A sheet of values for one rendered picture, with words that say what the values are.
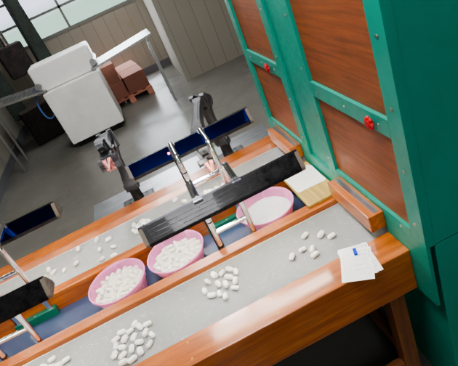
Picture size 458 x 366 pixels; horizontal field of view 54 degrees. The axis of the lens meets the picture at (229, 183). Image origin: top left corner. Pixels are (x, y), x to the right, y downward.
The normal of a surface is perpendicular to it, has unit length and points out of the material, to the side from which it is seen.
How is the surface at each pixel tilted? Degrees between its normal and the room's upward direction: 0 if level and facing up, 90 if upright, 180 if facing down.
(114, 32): 90
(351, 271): 0
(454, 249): 90
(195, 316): 0
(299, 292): 0
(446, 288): 90
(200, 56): 90
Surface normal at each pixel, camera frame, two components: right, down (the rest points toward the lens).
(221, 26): 0.28, 0.42
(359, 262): -0.36, -0.79
